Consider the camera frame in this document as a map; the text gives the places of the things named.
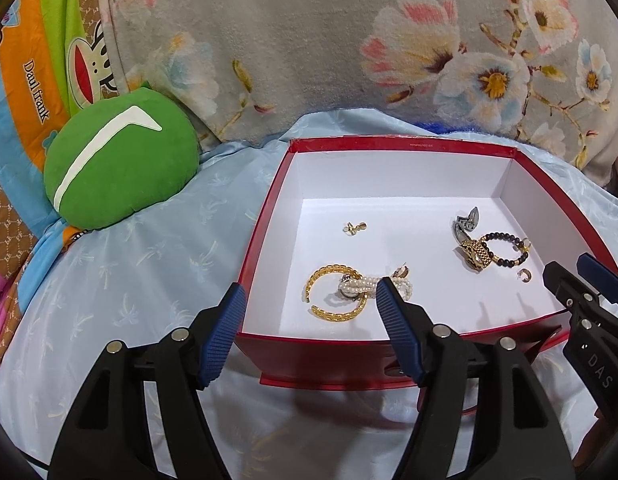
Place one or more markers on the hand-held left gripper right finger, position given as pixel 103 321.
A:
pixel 401 330

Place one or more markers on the small gold hoop earring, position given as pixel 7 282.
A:
pixel 521 276
pixel 401 272

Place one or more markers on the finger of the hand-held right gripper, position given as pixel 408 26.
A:
pixel 564 285
pixel 604 280

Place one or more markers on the colourful cartoon printed quilt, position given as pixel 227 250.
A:
pixel 29 110

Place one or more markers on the green round cushion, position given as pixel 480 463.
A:
pixel 124 160

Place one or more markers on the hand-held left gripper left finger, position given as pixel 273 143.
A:
pixel 221 340

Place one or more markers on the grey floral blanket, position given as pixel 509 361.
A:
pixel 314 35

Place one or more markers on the silver metal clip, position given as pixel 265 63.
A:
pixel 461 230

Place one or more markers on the light blue palm-print sheet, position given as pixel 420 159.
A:
pixel 139 285

